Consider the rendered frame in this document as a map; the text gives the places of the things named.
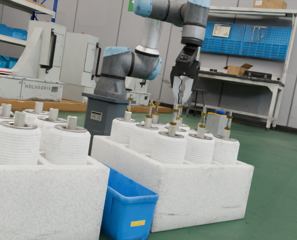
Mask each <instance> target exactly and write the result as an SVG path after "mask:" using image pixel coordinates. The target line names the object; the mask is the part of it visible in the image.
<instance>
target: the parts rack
mask: <svg viewBox="0 0 297 240"><path fill-rule="evenodd" d="M45 1H46V0H44V1H43V2H42V3H41V4H43V3H44V2H45ZM0 4H3V5H6V6H9V7H12V8H14V9H17V10H20V11H23V12H26V13H29V14H31V19H30V20H34V18H35V19H36V20H37V21H38V19H37V18H36V16H35V14H48V15H52V19H51V22H54V23H55V18H56V11H57V4H58V0H54V5H53V11H52V10H49V9H47V8H44V7H41V6H39V5H36V4H33V3H31V2H28V1H25V0H0ZM36 11H41V12H43V13H38V12H36ZM0 42H4V43H8V44H12V45H17V46H21V47H26V42H27V41H26V40H21V39H17V38H13V37H9V36H5V35H1V34H0ZM1 69H2V68H1ZM3 69H6V68H3ZM7 70H11V69H7Z"/></svg>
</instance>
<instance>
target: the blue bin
mask: <svg viewBox="0 0 297 240"><path fill-rule="evenodd" d="M102 164H104V163H102ZM104 165H105V166H107V167H109V168H110V171H109V179H108V185H107V191H106V197H105V203H104V209H103V215H102V221H101V227H100V231H101V232H102V233H103V234H105V235H106V236H107V237H108V238H109V239H110V240H148V236H149V231H150V227H151V223H152V218H153V214H154V209H155V206H156V201H158V198H159V194H157V193H156V192H154V191H152V190H151V189H149V188H147V187H145V186H143V185H142V184H140V183H138V182H136V181H135V180H133V179H131V178H129V177H128V176H126V175H124V174H122V173H120V172H119V171H117V170H115V169H113V168H112V167H110V166H108V165H106V164H104Z"/></svg>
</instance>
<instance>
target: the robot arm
mask: <svg viewBox="0 0 297 240"><path fill-rule="evenodd" d="M209 8H210V0H187V2H186V3H181V2H177V1H173V0H134V4H133V11H134V13H135V14H136V15H139V16H142V17H144V18H145V22H144V26H143V31H142V34H141V39H140V43H139V45H138V46H137V47H136V48H135V51H134V52H131V51H130V48H127V47H106V48H105V49H104V54H103V60H102V66H101V73H100V79H99V81H98V83H97V85H96V87H95V89H94V94H95V95H99V96H104V97H110V98H116V99H124V100H126V97H127V93H126V86H125V79H126V76H127V77H132V78H138V79H143V80H153V79H155V78H156V77H157V75H158V74H159V71H160V68H161V63H162V60H161V58H160V57H159V52H158V44H159V39H160V36H161V32H162V27H163V23H164V22H168V23H172V24H173V25H174V26H176V27H183V29H181V30H180V32H182V34H181V38H182V39H181V44H184V45H185V46H184V47H183V49H182V51H181V52H180V54H179V55H178V56H177V58H176V60H175V62H176V64H175V66H172V71H171V73H170V82H171V87H172V91H173V96H174V99H175V101H176V103H177V104H178V103H179V93H180V89H179V88H180V86H181V84H182V79H181V78H180V76H188V77H189V78H190V79H188V80H186V81H185V90H184V92H183V97H182V99H181V105H183V104H184V103H185V102H186V101H187V100H188V98H189V97H190V95H191V93H192V91H193V89H194V87H195V86H196V84H197V82H198V79H199V76H198V75H199V69H200V64H201V63H200V62H199V61H198V60H196V59H197V54H198V47H202V42H203V41H204V37H205V31H206V24H207V19H208V12H209ZM197 67H198V69H197Z"/></svg>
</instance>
